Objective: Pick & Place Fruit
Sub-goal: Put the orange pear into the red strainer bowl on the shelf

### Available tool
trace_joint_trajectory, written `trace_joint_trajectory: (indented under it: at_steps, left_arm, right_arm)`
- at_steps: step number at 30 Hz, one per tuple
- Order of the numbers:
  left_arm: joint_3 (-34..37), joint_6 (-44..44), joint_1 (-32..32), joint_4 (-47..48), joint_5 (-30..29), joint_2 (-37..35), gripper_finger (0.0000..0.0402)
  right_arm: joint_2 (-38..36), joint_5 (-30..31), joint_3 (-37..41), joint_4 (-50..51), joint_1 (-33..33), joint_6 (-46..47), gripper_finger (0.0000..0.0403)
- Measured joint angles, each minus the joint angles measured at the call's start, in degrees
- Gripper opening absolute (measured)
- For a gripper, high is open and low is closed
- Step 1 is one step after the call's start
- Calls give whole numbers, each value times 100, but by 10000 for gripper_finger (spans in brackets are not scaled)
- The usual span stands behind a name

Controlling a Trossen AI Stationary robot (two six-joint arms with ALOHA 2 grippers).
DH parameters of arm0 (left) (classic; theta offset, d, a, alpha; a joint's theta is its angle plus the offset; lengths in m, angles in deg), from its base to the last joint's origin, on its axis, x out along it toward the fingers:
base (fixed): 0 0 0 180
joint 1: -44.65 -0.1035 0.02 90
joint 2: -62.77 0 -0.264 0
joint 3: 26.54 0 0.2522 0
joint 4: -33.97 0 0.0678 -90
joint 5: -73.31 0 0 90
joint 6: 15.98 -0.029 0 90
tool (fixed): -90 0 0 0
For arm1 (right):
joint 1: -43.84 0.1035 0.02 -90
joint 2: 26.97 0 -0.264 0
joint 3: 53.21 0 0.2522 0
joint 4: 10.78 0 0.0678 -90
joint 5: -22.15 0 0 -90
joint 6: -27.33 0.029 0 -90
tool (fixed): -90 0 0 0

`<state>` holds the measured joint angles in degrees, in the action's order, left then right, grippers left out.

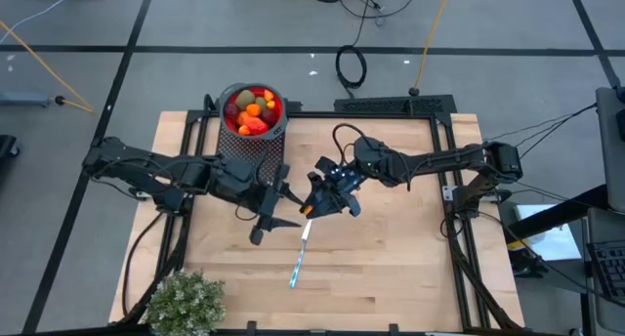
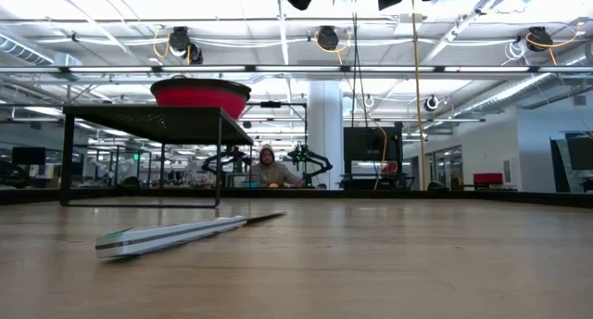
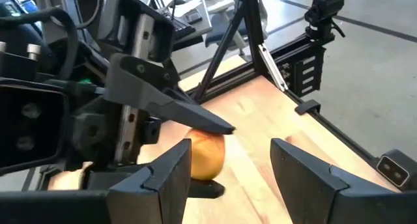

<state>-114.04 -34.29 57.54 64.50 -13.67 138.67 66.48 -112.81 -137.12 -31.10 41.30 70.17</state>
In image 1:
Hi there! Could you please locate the black table frame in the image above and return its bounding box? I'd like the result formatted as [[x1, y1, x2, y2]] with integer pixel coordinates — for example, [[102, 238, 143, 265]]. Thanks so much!
[[119, 94, 524, 336]]

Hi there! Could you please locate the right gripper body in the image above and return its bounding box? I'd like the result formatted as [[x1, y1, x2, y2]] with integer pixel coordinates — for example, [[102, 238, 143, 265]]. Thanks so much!
[[314, 154, 366, 203]]

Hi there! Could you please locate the grey stand base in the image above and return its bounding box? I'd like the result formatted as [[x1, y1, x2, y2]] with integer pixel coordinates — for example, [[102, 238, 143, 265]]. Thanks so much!
[[0, 92, 50, 107]]

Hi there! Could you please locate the black keyboard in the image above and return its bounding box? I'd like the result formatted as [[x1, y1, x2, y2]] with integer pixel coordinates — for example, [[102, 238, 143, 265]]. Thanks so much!
[[587, 240, 625, 304]]

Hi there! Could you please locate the yellow hanging cable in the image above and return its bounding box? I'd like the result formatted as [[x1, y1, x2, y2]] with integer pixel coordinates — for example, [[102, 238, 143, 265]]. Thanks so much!
[[409, 0, 454, 97]]

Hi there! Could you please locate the black caster base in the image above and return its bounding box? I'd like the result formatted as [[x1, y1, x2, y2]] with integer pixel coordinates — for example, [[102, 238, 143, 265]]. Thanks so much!
[[0, 134, 21, 159]]

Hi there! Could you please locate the white paper sheet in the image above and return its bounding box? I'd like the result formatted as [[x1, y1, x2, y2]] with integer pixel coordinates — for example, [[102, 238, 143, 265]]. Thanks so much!
[[515, 203, 583, 263]]

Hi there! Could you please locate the grey desk unit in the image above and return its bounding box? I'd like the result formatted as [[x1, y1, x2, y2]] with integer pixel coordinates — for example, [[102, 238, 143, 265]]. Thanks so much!
[[594, 85, 625, 215]]

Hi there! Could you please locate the yellow floor cable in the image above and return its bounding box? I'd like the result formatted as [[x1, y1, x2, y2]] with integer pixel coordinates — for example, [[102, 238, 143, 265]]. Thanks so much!
[[0, 21, 95, 114]]

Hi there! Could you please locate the black diagonal frame strut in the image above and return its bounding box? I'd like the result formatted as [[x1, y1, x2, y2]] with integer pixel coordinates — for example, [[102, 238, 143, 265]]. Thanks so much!
[[502, 183, 611, 244]]

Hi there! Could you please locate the black coiled cable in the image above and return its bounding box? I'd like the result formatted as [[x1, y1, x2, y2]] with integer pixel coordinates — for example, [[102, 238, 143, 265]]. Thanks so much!
[[334, 44, 368, 99]]

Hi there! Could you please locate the potted green plant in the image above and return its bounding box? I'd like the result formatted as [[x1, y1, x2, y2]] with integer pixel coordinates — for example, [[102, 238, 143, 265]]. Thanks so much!
[[145, 269, 227, 336]]

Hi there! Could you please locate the red collapsible bowl grey rim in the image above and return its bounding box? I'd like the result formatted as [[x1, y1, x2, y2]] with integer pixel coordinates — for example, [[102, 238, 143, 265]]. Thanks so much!
[[218, 82, 288, 142]]

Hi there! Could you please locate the knife with blue-white handle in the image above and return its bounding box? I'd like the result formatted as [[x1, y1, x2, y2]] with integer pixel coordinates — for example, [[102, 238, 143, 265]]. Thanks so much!
[[287, 219, 314, 290]]

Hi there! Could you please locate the orange red bell pepper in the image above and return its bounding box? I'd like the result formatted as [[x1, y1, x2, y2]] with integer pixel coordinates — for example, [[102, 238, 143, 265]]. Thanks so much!
[[236, 111, 271, 137]]

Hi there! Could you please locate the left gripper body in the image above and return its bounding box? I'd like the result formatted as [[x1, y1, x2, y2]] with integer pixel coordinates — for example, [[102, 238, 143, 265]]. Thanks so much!
[[212, 154, 277, 215]]

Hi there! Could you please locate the black perforated metal plate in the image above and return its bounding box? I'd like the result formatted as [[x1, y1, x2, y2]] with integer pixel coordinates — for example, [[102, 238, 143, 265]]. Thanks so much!
[[333, 94, 458, 116]]

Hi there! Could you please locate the thin black cable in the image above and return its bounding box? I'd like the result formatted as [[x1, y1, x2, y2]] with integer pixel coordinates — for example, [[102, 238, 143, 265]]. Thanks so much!
[[487, 103, 600, 142]]

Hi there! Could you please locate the white floor cable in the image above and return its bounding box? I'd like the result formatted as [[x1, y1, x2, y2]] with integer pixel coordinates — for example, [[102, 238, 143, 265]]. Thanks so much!
[[0, 0, 85, 47]]

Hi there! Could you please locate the black perforated metal shelf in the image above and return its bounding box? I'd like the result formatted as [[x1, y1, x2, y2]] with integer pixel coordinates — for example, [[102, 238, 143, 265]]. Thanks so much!
[[210, 125, 287, 199]]

